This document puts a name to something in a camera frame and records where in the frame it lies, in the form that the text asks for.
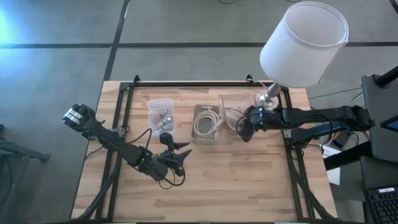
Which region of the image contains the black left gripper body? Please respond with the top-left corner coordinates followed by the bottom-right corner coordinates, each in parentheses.
top-left (152, 148), bottom-right (185, 177)

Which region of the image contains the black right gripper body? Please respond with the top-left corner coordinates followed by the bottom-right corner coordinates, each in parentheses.
top-left (243, 105), bottom-right (275, 132)

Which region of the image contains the light blue USB cable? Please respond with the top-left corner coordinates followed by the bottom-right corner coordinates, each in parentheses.
top-left (154, 123), bottom-right (174, 135)

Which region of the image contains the cream USB cable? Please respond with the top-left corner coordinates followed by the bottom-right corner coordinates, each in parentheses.
top-left (192, 106), bottom-right (222, 141)

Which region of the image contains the white plastic bin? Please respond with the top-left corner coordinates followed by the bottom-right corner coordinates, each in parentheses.
top-left (191, 104), bottom-right (222, 145)

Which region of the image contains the clear plastic bin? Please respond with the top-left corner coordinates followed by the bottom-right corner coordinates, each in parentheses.
top-left (221, 90), bottom-right (256, 136)

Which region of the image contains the white shade silver table lamp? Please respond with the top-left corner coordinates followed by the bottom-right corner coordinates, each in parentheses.
top-left (255, 1), bottom-right (349, 111)

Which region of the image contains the white paper sheet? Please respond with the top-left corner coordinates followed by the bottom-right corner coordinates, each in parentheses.
top-left (322, 144), bottom-right (342, 187)

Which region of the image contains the black side desk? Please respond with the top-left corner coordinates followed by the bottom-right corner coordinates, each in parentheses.
top-left (360, 74), bottom-right (398, 190)

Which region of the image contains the small lit screen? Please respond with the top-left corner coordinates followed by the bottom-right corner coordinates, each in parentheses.
top-left (379, 114), bottom-right (398, 133)

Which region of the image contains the black slanted pole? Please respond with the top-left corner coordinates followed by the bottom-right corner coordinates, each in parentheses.
top-left (374, 65), bottom-right (398, 88)

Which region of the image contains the black floor stand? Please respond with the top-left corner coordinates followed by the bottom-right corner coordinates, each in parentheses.
top-left (0, 124), bottom-right (50, 218)

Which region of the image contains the black keyboard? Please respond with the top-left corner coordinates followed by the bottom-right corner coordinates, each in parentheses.
top-left (363, 186), bottom-right (398, 224)

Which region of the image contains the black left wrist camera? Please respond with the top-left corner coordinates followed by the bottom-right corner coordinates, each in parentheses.
top-left (159, 132), bottom-right (175, 150)

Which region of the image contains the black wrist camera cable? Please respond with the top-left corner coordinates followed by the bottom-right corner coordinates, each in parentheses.
top-left (157, 166), bottom-right (187, 190)

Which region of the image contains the white short cable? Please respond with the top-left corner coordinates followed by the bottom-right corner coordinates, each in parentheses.
top-left (155, 115), bottom-right (174, 129)

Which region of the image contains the grey braided short cable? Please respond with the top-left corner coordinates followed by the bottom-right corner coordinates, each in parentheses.
top-left (151, 108), bottom-right (170, 124)

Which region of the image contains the black aluminium rig frame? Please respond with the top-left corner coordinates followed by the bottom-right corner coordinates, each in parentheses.
top-left (74, 74), bottom-right (335, 223)

